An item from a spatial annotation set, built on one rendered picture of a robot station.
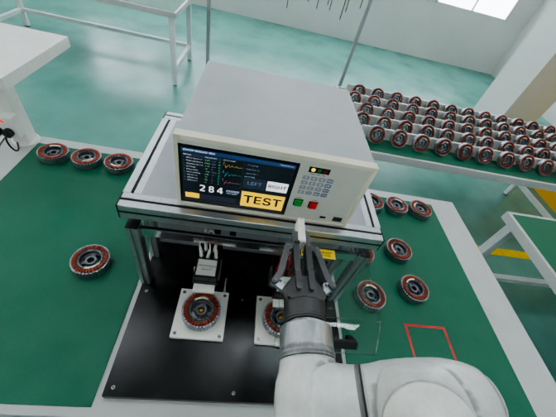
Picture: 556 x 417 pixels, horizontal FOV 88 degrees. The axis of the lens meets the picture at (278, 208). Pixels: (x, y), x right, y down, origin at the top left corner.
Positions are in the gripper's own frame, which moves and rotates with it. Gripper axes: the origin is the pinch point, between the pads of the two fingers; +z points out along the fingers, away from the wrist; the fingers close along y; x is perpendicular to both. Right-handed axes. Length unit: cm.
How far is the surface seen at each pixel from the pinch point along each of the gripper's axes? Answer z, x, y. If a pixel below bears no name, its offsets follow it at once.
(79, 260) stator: 10, -40, -61
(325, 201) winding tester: 9.5, 1.8, 6.4
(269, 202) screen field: 9.4, -1.2, -7.0
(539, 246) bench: 48, -43, 140
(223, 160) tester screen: 9.4, 9.3, -18.8
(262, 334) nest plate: -8.2, -39.9, -1.4
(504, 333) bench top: 1, -43, 91
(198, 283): 1.0, -29.8, -22.4
